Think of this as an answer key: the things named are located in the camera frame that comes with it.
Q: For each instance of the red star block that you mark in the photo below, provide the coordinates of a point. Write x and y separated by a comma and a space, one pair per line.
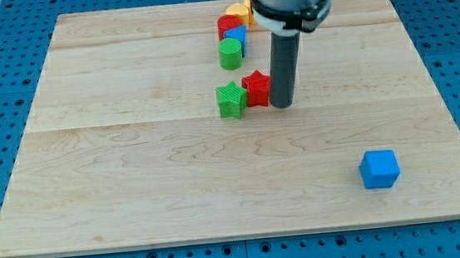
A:
257, 85

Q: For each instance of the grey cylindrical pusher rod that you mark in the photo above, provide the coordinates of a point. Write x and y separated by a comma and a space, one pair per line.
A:
283, 62

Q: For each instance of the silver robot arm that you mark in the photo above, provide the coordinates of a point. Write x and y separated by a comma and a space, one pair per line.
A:
288, 17

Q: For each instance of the yellow block behind arm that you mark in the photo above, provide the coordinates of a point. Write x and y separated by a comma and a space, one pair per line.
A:
247, 4

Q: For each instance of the green star block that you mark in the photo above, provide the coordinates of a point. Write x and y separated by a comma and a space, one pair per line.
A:
231, 100

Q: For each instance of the green cylinder block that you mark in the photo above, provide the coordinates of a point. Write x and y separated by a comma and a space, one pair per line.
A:
230, 54

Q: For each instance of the blue triangle block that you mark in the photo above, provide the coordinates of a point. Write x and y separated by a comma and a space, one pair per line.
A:
240, 34

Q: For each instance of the light wooden board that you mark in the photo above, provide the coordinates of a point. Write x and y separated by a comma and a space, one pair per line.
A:
124, 147

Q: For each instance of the red cylinder block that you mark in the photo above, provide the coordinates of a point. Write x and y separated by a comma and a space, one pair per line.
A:
225, 23

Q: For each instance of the yellow heart block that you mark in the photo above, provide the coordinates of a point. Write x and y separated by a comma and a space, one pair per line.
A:
240, 11

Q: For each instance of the blue cube block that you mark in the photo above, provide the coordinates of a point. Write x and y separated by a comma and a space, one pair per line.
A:
379, 169

